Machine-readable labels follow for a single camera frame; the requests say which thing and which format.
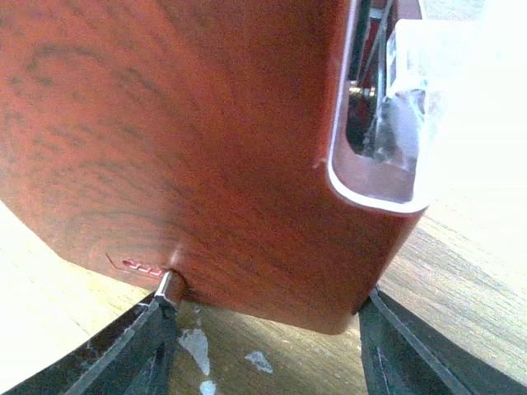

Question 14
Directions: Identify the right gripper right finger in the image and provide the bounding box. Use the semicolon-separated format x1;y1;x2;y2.
359;287;526;395

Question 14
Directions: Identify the clear metronome cover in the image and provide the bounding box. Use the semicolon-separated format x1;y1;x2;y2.
327;0;527;217

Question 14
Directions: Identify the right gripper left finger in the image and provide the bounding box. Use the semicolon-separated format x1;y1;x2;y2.
6;295;177;394

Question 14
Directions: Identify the wooden metronome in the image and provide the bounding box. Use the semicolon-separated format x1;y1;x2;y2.
1;1;422;334

